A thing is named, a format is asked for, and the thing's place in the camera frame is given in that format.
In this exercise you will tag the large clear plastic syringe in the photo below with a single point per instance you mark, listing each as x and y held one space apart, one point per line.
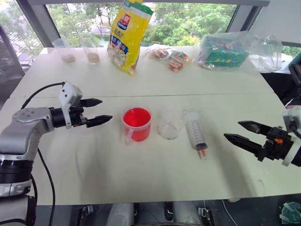
195 131

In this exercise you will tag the small clear plastic cup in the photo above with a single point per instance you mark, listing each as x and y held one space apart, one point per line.
170 124

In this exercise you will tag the grey rounded shape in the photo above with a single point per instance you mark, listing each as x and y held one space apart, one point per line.
187 214
122 215

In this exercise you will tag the green and white clutter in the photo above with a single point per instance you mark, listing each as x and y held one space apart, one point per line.
290 213

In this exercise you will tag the red snack packets in wrapper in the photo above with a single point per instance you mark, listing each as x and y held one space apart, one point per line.
172 58

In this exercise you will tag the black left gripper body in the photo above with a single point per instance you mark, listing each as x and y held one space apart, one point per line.
76 117

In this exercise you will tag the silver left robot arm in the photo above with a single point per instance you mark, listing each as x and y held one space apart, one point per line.
22 131

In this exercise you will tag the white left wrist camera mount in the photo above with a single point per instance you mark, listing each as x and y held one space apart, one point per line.
68 93

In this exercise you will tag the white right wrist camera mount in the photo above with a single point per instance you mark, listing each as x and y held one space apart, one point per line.
291 117

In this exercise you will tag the green box in plastic bag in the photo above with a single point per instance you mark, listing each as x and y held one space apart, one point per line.
221 53

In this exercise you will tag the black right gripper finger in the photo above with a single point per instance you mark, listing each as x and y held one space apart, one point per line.
244 142
255 127

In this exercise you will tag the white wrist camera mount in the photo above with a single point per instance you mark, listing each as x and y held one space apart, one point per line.
291 117
68 93

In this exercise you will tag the red measuring cup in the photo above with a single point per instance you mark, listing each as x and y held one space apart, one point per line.
137 123

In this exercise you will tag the yellow snack bag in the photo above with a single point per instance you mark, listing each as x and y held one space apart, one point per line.
127 40

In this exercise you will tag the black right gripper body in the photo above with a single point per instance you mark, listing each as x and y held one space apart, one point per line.
276 144

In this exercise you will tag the clear cup with powder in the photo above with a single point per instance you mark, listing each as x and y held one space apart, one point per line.
67 53
92 53

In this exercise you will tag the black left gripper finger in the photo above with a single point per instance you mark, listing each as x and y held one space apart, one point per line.
98 120
92 102

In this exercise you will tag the black metal clamp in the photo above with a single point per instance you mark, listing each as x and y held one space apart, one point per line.
205 215
87 212

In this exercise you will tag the dark chair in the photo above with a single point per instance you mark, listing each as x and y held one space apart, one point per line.
295 77

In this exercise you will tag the clear plastic container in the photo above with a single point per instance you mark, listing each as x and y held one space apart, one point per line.
268 55

